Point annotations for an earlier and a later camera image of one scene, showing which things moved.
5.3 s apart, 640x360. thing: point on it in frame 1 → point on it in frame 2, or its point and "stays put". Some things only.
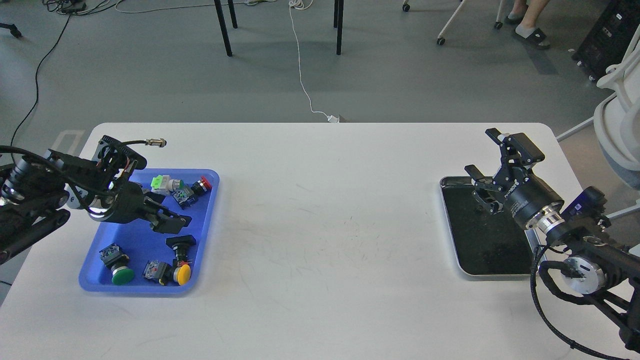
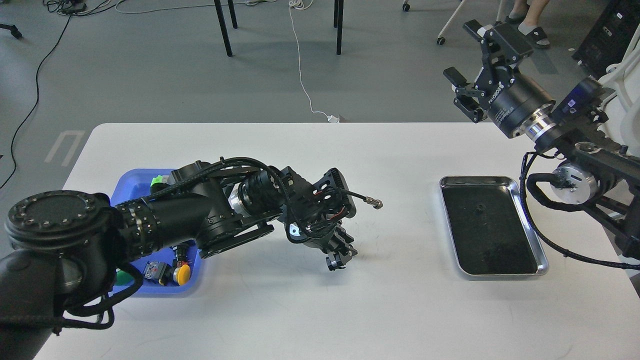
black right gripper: (526, 195) → (513, 98)
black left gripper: (128, 203) → (326, 233)
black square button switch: (180, 244) stays put
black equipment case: (610, 39) stays put
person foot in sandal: (536, 36) stays put
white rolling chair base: (441, 41) stays put
